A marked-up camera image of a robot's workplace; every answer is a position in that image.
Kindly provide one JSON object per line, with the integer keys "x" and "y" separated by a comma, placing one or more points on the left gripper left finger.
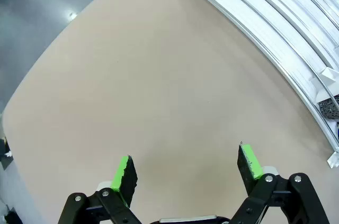
{"x": 124, "y": 181}

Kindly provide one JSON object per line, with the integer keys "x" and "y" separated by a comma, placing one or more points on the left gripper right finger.
{"x": 249, "y": 165}

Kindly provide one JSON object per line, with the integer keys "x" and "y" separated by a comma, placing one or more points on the black Pepsi can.
{"x": 329, "y": 107}

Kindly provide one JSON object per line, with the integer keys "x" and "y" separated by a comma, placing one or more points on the white can dispenser rack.
{"x": 265, "y": 22}

